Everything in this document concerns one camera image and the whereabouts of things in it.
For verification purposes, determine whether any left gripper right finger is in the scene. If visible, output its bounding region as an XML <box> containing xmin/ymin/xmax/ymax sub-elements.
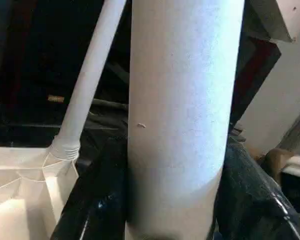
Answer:
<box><xmin>214</xmin><ymin>134</ymin><xmax>300</xmax><ymax>240</ymax></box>

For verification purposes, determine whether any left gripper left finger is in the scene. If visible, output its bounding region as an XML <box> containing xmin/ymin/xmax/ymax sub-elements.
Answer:
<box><xmin>49</xmin><ymin>136</ymin><xmax>129</xmax><ymax>240</ymax></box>

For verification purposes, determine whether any white plastic table top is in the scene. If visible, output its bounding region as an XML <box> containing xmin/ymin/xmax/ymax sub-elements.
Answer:
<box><xmin>0</xmin><ymin>145</ymin><xmax>81</xmax><ymax>240</ymax></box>

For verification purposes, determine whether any white plastic table leg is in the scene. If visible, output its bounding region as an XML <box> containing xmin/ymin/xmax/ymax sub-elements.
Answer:
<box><xmin>50</xmin><ymin>0</ymin><xmax>128</xmax><ymax>161</ymax></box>
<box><xmin>124</xmin><ymin>0</ymin><xmax>246</xmax><ymax>240</ymax></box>

